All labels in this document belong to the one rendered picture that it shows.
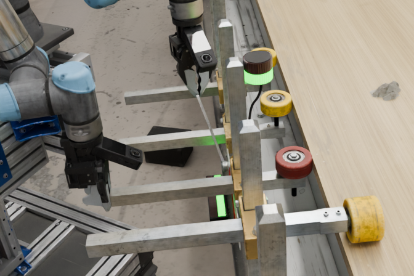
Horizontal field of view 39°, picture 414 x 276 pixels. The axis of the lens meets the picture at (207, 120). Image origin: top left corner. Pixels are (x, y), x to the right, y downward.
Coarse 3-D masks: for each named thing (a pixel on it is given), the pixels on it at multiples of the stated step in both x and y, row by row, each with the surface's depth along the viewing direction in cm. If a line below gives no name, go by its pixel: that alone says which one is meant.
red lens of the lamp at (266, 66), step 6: (270, 54) 120; (270, 60) 118; (246, 66) 118; (252, 66) 117; (258, 66) 117; (264, 66) 117; (270, 66) 118; (252, 72) 118; (258, 72) 118; (264, 72) 118
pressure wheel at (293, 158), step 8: (280, 152) 130; (288, 152) 130; (296, 152) 130; (304, 152) 129; (280, 160) 127; (288, 160) 128; (296, 160) 128; (304, 160) 127; (280, 168) 127; (288, 168) 126; (296, 168) 125; (304, 168) 126; (288, 176) 127; (296, 176) 126; (304, 176) 127; (296, 192) 134
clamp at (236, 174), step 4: (232, 156) 137; (232, 160) 135; (232, 164) 134; (232, 168) 132; (232, 172) 131; (236, 172) 131; (240, 172) 131; (232, 176) 130; (236, 176) 130; (240, 176) 130; (232, 180) 130; (236, 180) 129; (240, 180) 129; (236, 184) 128; (236, 188) 127; (240, 188) 127; (236, 192) 126; (236, 196) 127
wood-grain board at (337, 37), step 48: (288, 0) 203; (336, 0) 199; (384, 0) 196; (288, 48) 173; (336, 48) 170; (384, 48) 168; (336, 96) 148; (336, 144) 132; (384, 144) 130; (336, 192) 118; (384, 192) 117; (384, 240) 106
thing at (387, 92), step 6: (384, 84) 149; (390, 84) 147; (396, 84) 149; (372, 90) 149; (378, 90) 146; (384, 90) 147; (390, 90) 147; (396, 90) 147; (378, 96) 146; (384, 96) 145; (390, 96) 144; (396, 96) 145
